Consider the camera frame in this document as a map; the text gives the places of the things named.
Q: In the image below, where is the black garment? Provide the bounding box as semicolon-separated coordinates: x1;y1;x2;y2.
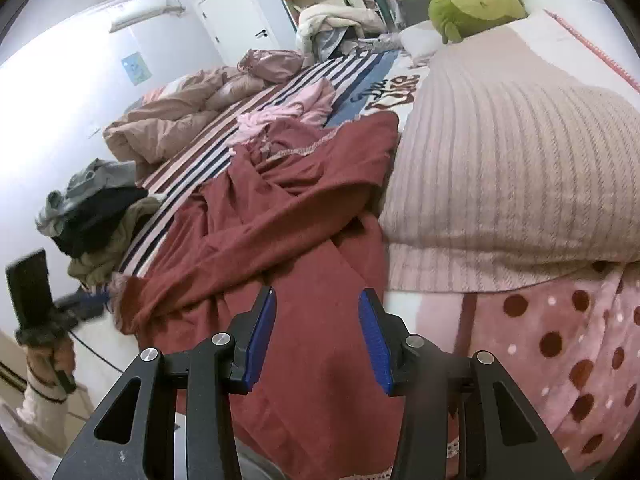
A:
52;187;150;256

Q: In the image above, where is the pink duvet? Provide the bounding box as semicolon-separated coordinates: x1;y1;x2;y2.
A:
102;66;281;166

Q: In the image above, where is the white air conditioner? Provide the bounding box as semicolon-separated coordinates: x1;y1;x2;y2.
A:
107;0;186;33

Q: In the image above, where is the pink garment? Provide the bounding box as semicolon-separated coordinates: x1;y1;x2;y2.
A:
227;79;337;153

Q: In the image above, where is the striped printed blanket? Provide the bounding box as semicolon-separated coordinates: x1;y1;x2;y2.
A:
117;47;431;281

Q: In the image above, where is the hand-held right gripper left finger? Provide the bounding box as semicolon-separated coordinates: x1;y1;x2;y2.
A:
52;286;278;480

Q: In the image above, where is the green plush toy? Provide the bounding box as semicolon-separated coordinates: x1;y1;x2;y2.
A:
428;0;528;45

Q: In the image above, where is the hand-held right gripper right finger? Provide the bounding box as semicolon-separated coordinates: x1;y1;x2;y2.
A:
357;287;568;480

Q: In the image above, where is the person's left forearm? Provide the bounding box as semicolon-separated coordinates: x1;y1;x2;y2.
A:
17;370;68;453

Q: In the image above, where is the black cable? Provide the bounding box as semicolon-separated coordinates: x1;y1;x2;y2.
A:
65;327;126;375

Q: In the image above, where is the pink satin bag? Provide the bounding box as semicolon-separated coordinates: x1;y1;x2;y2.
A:
237;49;306;83

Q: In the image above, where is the red garment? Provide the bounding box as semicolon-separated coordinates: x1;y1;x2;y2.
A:
114;110;461;480

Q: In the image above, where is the person's left hand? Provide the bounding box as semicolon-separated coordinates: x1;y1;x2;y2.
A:
27;342;77;393

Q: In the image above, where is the white door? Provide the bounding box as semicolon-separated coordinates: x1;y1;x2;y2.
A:
195;0;296;67

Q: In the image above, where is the pink polka dot blanket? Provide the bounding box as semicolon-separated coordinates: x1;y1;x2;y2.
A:
450;260;633;473

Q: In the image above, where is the beige bedding pile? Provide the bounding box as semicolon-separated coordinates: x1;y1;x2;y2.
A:
296;2;386;58

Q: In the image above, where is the white pillow pink trim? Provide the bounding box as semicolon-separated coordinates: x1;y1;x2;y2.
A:
520;9;640;92

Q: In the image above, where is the small wall poster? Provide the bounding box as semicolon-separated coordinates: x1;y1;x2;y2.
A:
121;52;152;86

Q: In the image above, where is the plain white pillow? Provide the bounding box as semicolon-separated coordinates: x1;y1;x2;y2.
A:
398;20;441;66

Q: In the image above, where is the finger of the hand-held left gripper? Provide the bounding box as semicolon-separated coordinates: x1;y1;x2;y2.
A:
52;292;108;323

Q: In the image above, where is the dark desk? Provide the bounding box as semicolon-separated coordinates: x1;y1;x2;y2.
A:
397;0;436;28

